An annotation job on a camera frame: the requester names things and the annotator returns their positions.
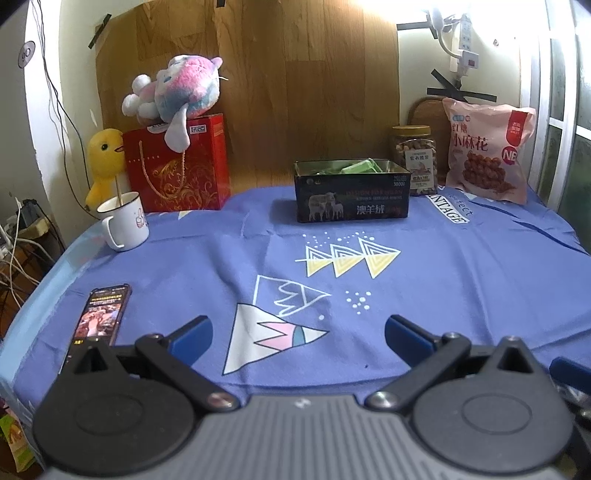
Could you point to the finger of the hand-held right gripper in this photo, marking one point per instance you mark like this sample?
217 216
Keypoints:
572 369

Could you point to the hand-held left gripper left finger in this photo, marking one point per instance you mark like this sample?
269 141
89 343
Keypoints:
194 337

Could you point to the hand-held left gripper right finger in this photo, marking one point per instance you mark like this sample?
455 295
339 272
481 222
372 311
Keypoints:
406 337

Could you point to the black tin box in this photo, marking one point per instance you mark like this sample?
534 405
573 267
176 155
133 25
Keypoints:
351 203

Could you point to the green wafer packet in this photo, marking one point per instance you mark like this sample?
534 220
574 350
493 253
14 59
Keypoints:
360 167

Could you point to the blue printed tablecloth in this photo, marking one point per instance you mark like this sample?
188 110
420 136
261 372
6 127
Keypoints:
461 277

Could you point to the black smartphone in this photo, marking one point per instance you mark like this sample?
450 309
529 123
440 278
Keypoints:
101 318

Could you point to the white enamel mug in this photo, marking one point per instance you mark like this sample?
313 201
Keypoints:
129 224

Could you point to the thin wooden stick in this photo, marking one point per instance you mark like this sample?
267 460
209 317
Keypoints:
120 191

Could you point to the red gift box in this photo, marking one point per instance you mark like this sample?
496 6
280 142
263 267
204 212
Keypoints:
203 170

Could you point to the clear nut jar gold lid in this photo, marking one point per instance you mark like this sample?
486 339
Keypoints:
415 161

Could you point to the yellow duck plush toy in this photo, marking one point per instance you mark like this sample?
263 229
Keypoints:
106 157

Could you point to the pink snack bag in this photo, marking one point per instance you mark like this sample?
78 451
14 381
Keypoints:
485 152

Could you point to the green printed packet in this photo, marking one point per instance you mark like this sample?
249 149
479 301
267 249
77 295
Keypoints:
16 438

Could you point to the pink and blue plush toy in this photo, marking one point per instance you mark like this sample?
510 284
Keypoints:
184 87

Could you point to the wooden board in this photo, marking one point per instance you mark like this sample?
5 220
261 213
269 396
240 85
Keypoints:
277 92

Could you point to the white power strip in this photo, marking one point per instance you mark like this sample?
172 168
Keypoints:
466 41

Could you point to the window frame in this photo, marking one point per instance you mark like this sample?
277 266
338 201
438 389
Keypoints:
561 92

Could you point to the round white wall hook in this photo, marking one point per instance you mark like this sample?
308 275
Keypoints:
26 53

